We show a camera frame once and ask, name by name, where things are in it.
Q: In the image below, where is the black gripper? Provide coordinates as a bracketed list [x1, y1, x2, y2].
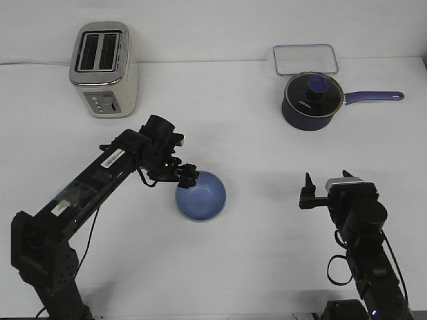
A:
[298, 169, 354, 210]
[147, 157, 199, 189]

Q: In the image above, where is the blue bowl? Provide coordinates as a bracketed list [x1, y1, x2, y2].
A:
[175, 171, 227, 222]

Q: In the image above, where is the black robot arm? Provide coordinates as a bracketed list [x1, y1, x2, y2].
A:
[11, 115, 199, 319]
[299, 171, 414, 319]

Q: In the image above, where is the dark blue saucepan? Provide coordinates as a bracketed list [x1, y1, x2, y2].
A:
[282, 91, 405, 131]

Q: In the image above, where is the glass pot lid blue knob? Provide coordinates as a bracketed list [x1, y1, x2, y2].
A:
[284, 72, 344, 118]

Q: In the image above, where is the clear plastic container lid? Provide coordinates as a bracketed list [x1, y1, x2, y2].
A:
[273, 44, 339, 76]

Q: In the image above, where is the cream and steel toaster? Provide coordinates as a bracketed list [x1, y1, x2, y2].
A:
[69, 21, 139, 119]

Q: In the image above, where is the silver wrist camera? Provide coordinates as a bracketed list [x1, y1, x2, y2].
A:
[325, 177, 365, 193]

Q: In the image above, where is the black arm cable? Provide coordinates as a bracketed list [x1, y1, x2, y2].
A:
[326, 229, 410, 301]

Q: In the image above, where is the white toaster power cord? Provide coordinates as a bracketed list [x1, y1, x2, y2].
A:
[0, 59, 73, 66]

